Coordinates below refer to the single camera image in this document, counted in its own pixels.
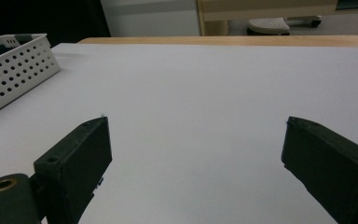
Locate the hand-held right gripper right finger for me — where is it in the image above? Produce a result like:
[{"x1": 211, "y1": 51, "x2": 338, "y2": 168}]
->
[{"x1": 281, "y1": 116, "x2": 358, "y2": 224}]

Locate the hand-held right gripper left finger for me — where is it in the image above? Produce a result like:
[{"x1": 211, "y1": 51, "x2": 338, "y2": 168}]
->
[{"x1": 33, "y1": 116, "x2": 113, "y2": 224}]

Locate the white perforated plastic basket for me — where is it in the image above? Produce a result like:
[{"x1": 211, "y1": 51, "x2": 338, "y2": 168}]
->
[{"x1": 0, "y1": 33, "x2": 62, "y2": 121}]

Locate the black curtain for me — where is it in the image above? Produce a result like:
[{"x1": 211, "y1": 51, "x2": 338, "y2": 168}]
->
[{"x1": 0, "y1": 0, "x2": 111, "y2": 48}]

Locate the white cabinet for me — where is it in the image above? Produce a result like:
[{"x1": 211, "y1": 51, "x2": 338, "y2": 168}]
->
[{"x1": 101, "y1": 0, "x2": 201, "y2": 37}]

